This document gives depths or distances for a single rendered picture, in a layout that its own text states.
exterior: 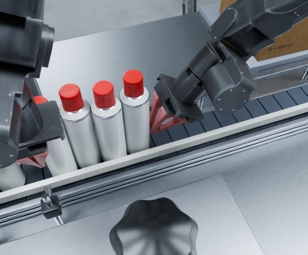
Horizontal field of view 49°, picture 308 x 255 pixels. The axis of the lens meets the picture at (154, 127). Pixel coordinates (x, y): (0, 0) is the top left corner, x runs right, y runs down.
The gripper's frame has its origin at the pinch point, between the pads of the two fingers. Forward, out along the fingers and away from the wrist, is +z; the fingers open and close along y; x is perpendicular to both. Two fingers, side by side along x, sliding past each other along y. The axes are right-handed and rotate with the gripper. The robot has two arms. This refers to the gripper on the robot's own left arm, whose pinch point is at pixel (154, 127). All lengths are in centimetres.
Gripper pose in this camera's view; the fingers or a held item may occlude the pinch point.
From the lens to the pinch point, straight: 67.2
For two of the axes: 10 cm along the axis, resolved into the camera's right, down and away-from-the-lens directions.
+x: 7.5, 1.5, 6.4
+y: 3.4, 7.5, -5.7
